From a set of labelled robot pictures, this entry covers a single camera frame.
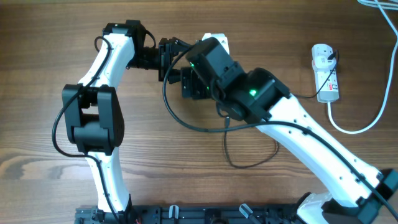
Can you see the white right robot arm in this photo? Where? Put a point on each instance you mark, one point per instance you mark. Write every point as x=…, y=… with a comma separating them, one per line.
x=355, y=191

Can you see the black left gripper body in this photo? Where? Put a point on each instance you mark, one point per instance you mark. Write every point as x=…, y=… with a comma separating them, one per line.
x=164, y=58

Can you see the white power strip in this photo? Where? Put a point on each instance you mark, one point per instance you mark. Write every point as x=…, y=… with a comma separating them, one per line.
x=326, y=84

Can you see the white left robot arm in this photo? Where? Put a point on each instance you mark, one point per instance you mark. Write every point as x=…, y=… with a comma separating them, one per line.
x=93, y=116

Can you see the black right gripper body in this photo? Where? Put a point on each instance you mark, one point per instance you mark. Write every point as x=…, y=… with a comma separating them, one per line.
x=191, y=80

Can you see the white charger adapter plug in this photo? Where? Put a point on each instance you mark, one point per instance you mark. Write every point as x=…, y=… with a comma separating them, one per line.
x=323, y=58

